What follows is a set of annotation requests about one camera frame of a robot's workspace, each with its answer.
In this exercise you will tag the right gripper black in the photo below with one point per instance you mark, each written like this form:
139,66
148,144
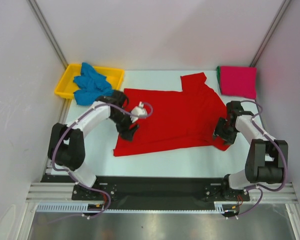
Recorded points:
228,139

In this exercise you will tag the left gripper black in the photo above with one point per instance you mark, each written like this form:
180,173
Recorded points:
125,131

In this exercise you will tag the red t shirt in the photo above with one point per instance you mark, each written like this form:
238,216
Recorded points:
180,119

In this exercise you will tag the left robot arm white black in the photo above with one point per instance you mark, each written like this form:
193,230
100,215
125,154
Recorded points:
66,147

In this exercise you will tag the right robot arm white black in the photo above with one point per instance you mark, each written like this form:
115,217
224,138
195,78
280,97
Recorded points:
266,165

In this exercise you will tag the blue t shirt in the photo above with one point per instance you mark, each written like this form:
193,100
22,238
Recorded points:
92,85

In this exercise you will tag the folded magenta t shirt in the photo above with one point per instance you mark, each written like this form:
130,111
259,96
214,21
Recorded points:
237,81

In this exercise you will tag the yellow plastic tray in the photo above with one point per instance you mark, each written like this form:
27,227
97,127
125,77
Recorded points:
66,86

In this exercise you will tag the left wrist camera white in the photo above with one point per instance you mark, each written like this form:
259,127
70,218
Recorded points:
138,112

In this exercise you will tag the grey slotted cable duct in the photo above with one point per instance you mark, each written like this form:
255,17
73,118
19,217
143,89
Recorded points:
87,208

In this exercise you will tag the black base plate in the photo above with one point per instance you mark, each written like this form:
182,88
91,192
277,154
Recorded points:
167,193

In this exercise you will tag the aluminium frame rail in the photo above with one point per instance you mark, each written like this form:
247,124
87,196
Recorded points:
62,191

